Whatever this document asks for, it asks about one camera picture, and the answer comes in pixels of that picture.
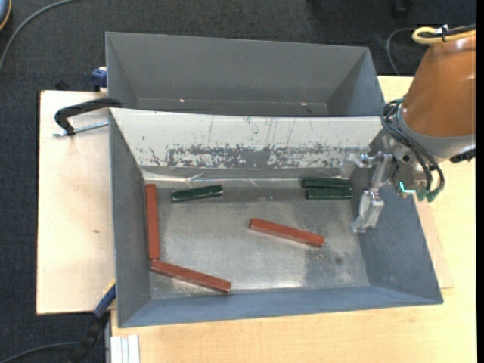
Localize dark green flat block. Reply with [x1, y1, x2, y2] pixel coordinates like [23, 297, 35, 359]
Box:
[305, 187, 354, 201]
[170, 184, 225, 203]

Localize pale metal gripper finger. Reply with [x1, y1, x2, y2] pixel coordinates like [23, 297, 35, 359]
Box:
[349, 188, 386, 234]
[339, 147, 379, 178]

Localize red-brown flat block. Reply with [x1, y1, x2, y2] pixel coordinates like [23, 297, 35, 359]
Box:
[150, 259, 232, 294]
[144, 183, 162, 261]
[247, 217, 326, 249]

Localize grey metal bin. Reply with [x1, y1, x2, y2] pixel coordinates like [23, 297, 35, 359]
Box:
[104, 31, 444, 328]

